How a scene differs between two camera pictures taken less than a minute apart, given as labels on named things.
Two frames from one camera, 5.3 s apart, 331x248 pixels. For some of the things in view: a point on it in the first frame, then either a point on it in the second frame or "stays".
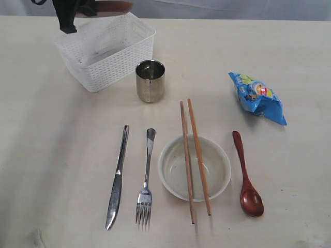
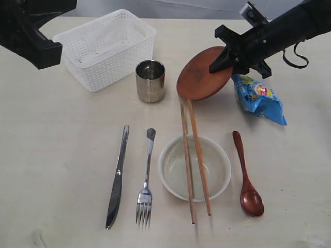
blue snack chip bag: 257,98 stays
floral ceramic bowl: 172,169 stays
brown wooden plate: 109,8 -> 195,82
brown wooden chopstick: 182,107 stays
